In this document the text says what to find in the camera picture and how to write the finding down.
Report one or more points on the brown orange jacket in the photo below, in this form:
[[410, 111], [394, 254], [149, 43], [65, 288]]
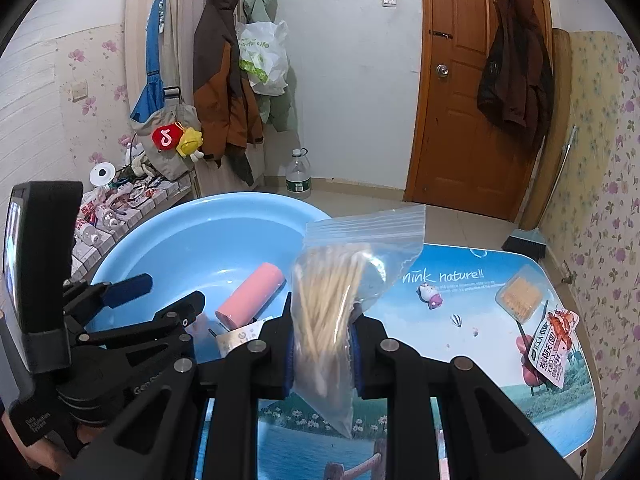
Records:
[[220, 85]]

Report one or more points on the white green plastic bag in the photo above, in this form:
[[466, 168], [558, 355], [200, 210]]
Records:
[[262, 60]]

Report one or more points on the white round camera device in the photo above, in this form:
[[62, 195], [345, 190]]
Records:
[[102, 175]]

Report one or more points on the blue bag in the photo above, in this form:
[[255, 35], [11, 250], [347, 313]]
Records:
[[150, 80]]

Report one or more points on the brick pattern shelf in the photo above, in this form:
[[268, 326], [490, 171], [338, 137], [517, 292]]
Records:
[[170, 195]]

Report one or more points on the white wall socket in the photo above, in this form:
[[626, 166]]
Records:
[[78, 91]]

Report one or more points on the pale green jacket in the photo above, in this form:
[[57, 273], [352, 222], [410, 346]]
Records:
[[280, 110]]

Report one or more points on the yellow white small box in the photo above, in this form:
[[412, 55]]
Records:
[[235, 342]]

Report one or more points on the clear plastic box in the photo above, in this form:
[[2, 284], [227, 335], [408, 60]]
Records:
[[520, 294]]

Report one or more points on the light blue plastic basin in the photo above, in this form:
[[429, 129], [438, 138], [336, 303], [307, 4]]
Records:
[[200, 250]]

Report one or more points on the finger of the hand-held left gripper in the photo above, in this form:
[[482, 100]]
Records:
[[127, 287], [170, 317]]

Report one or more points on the small white purple toy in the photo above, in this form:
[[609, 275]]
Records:
[[431, 296]]

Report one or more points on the dark brown jacket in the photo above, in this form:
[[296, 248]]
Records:
[[515, 75]]

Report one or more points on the crayfish print snack packet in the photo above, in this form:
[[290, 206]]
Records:
[[552, 350]]

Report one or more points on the bag of cotton swabs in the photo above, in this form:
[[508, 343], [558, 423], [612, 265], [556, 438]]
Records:
[[330, 300]]

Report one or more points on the wall tap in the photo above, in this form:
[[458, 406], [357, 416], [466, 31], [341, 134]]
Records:
[[568, 277]]

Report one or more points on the large clear water bottle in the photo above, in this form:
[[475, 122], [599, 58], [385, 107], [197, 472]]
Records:
[[298, 177]]

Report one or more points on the rolled bamboo mat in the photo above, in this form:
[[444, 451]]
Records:
[[555, 110]]

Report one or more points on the brown wooden door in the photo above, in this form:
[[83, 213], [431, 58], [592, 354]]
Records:
[[460, 135]]

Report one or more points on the landscape printed desktop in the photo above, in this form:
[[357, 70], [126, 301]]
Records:
[[475, 400]]

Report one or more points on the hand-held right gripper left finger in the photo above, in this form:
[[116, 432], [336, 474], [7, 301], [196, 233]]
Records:
[[287, 360]]

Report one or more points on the teal broom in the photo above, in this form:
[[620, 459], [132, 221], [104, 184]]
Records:
[[525, 245]]

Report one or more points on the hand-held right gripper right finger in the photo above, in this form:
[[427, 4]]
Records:
[[357, 360]]

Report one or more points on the red plush pendant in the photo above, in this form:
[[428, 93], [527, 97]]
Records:
[[165, 138]]

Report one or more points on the yellow plush pendant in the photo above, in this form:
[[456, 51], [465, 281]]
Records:
[[191, 142]]

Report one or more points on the grey shoulder bag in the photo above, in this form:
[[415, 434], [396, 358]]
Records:
[[165, 165]]

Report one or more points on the pink cylinder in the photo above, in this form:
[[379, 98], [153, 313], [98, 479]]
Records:
[[250, 295]]

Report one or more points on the metal door knob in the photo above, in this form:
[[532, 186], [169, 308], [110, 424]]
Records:
[[441, 71]]

